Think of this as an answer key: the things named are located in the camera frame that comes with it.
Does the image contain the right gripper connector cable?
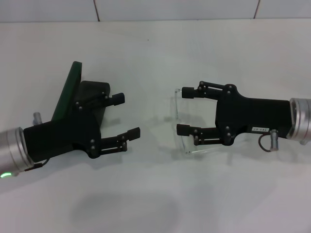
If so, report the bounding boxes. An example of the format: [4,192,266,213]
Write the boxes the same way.
[258,129,280,153]

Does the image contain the green glasses case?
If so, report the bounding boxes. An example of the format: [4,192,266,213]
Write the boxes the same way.
[51,61,112,132]

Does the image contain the clear white glasses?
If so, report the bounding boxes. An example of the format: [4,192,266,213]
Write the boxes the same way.
[173,88,243,156]

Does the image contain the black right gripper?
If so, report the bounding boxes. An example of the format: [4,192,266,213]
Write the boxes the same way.
[176,81,296,147]

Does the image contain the gripper connector cable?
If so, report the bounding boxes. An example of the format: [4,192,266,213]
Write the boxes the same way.
[258,129,280,153]
[24,111,47,172]

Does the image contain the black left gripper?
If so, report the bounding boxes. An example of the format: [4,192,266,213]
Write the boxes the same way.
[23,91,142,163]

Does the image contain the left gripper connector cable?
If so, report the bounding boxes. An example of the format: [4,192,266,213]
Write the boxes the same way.
[24,111,47,172]

